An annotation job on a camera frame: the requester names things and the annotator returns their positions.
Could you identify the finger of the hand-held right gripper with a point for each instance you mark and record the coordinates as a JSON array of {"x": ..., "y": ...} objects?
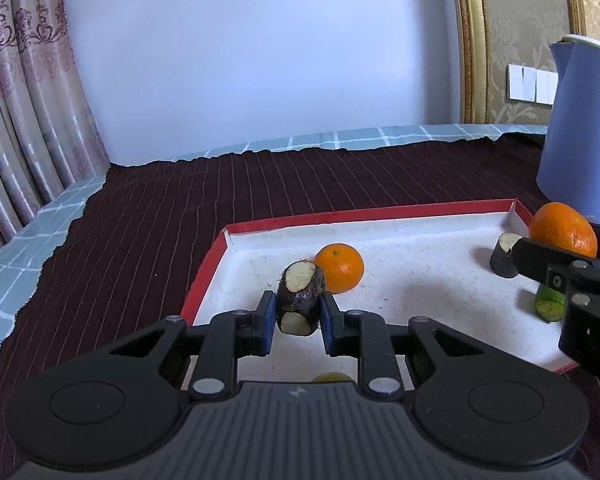
[{"x": 540, "y": 260}]

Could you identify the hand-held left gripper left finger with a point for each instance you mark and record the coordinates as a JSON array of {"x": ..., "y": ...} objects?
[{"x": 266, "y": 325}]

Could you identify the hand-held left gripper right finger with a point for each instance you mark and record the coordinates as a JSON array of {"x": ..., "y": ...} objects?
[{"x": 327, "y": 325}]

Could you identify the large mandarin orange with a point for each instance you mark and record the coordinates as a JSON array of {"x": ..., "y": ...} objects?
[{"x": 562, "y": 230}]

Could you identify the thick sugar cane cylinder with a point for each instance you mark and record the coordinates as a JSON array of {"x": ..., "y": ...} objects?
[{"x": 502, "y": 257}]

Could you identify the green cucumber piece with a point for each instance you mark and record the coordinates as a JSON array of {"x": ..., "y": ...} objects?
[{"x": 547, "y": 307}]

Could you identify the green tomato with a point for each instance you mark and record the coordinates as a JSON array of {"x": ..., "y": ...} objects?
[{"x": 332, "y": 377}]

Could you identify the small mandarin orange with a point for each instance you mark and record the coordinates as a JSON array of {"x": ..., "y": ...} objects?
[{"x": 339, "y": 267}]

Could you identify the red cardboard box tray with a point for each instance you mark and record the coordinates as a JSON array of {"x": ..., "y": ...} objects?
[{"x": 420, "y": 280}]

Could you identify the blue electric kettle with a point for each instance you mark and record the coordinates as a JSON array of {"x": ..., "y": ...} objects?
[{"x": 580, "y": 135}]

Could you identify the dark striped tablecloth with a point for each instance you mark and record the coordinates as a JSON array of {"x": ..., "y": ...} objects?
[{"x": 230, "y": 190}]

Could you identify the light blue checked cloth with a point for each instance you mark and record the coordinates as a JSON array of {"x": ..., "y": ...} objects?
[{"x": 30, "y": 230}]

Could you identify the pink patterned curtain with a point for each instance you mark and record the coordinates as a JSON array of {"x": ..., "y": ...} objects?
[{"x": 30, "y": 110}]

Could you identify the white wall switch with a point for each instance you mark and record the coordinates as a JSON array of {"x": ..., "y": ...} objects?
[{"x": 520, "y": 82}]

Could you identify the gold wall moulding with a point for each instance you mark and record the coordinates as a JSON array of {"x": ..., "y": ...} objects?
[
  {"x": 575, "y": 0},
  {"x": 472, "y": 35}
]

